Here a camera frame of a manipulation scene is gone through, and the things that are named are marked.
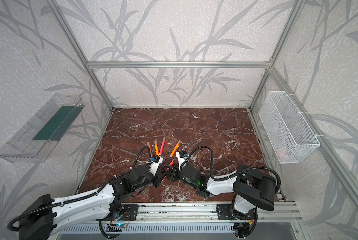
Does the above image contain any pink highlighter pair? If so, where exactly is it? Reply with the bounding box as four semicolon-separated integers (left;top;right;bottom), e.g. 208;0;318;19
159;137;166;156

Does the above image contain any orange highlighter pair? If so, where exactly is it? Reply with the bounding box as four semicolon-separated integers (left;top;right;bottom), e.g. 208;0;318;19
154;140;160;156

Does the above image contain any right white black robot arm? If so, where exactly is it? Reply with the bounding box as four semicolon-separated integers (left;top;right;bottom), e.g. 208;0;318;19
164;165;281;217

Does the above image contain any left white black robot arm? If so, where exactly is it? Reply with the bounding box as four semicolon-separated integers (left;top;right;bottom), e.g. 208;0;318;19
8;165;166;240

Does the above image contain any small green circuit board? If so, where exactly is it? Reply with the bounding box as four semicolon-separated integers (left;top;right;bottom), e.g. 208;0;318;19
107;223;128;232

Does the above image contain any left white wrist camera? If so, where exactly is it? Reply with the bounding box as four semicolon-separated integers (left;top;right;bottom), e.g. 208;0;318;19
150;155;164;176

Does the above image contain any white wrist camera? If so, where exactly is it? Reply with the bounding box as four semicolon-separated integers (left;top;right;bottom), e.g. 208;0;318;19
176;151;188;170
150;155;164;176

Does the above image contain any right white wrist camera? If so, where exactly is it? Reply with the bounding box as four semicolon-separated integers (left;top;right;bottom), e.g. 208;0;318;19
176;151;188;170

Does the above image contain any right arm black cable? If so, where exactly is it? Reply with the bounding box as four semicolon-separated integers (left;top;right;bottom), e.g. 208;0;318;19
186;145;282;196

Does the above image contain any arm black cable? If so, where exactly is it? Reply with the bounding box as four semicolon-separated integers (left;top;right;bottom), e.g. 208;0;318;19
6;145;152;232
186;145;282;196

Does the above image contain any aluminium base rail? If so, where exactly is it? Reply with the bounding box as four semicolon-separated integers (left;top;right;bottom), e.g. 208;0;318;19
48;201;303;224

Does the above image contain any aluminium frame crossbar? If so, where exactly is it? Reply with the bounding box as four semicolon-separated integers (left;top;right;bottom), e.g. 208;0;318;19
86;62;270;69

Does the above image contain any white wire mesh basket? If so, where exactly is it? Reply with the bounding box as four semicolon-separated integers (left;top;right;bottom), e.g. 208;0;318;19
259;91;321;164

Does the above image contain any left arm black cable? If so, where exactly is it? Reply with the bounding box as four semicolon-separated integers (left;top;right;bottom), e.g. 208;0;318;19
6;145;152;232

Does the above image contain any clear plastic wall tray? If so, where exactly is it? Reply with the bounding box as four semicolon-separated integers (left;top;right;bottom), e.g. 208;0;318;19
0;94;85;163

